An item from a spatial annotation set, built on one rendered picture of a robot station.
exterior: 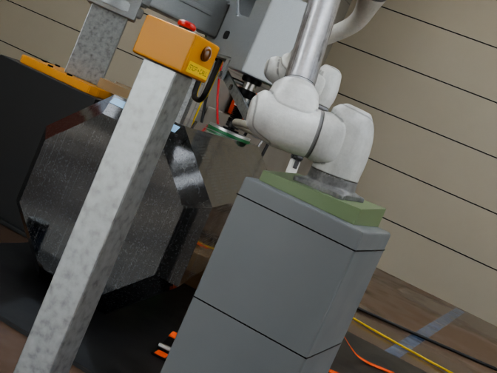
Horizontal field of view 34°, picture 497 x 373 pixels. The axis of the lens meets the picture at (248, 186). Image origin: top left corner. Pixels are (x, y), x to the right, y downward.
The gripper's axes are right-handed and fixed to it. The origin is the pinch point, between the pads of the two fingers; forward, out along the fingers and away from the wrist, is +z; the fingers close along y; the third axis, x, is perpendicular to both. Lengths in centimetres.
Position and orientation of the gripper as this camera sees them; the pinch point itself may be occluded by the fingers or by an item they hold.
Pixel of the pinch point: (292, 169)
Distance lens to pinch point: 305.9
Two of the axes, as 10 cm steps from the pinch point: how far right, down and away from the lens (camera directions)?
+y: -1.4, -0.9, 9.9
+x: -9.2, -3.6, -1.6
